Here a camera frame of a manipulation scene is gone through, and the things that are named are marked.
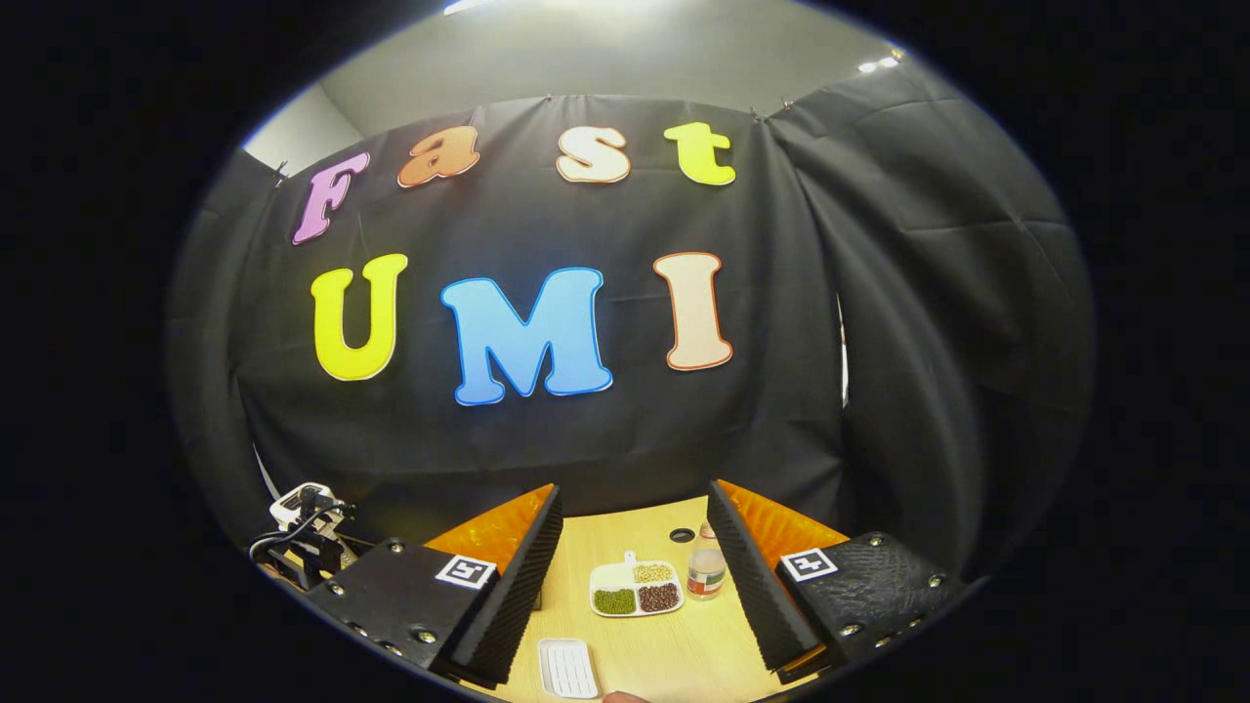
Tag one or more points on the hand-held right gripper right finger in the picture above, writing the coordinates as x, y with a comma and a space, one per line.
757, 591

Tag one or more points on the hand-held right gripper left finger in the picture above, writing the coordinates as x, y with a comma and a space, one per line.
508, 596

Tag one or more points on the white toaster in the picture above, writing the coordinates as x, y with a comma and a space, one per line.
285, 506

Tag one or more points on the clear bottle with red label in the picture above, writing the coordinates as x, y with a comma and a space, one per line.
706, 571

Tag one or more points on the black table grommet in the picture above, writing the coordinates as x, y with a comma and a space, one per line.
682, 535

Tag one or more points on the small white rectangular plate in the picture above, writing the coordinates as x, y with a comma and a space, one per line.
568, 669

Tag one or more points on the white divided bean dish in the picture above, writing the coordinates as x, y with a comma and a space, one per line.
635, 591

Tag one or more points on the black backdrop cloth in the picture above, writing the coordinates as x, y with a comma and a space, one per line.
781, 410

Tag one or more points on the small ceiling light panel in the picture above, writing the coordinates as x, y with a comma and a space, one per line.
879, 62

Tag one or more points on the large ceiling light panel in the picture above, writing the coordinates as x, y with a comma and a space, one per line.
469, 6

